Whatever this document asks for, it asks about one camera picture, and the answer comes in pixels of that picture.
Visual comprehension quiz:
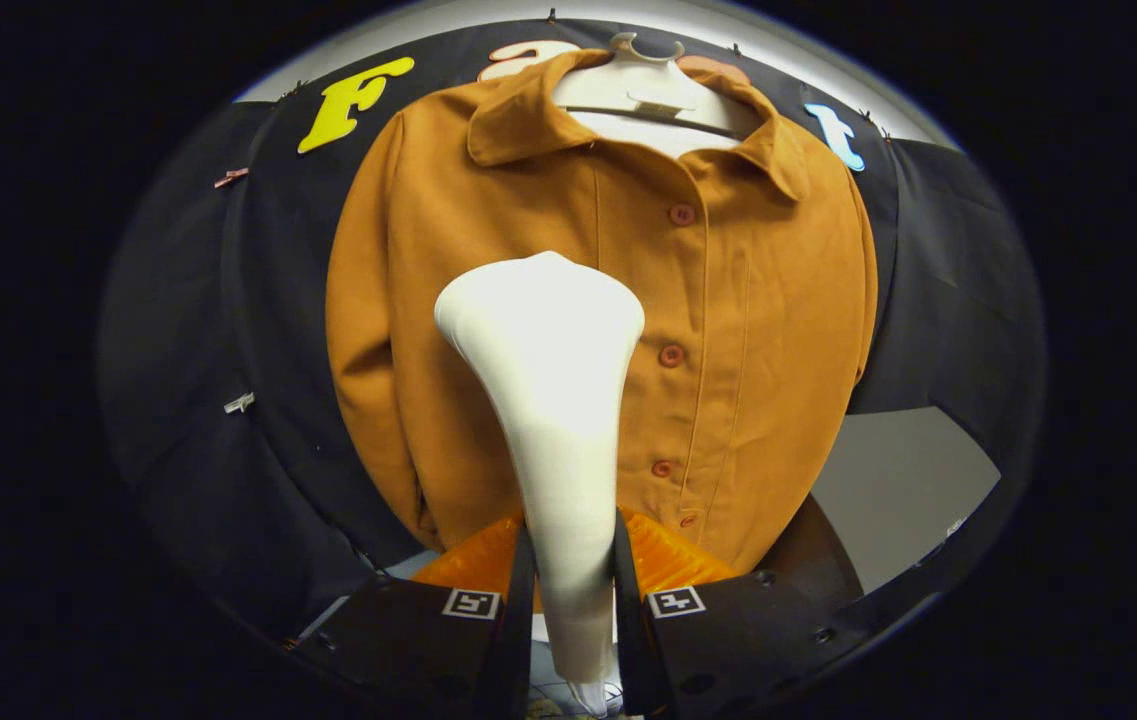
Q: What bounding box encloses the grey topped cabinet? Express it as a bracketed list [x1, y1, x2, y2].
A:
[758, 405, 1001, 601]

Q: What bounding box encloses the black backdrop cloth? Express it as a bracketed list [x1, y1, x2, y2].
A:
[98, 18, 1047, 641]

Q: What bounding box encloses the white garment steamer head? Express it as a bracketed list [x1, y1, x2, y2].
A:
[433, 250, 647, 716]

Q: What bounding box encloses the orange-brown button shirt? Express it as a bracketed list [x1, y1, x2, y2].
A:
[325, 45, 879, 576]

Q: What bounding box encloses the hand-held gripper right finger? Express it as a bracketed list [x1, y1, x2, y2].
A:
[611, 505, 879, 719]

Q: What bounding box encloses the white mannequin torso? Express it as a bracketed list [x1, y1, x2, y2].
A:
[553, 32, 764, 159]

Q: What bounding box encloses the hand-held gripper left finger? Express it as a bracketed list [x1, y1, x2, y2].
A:
[283, 510, 537, 719]

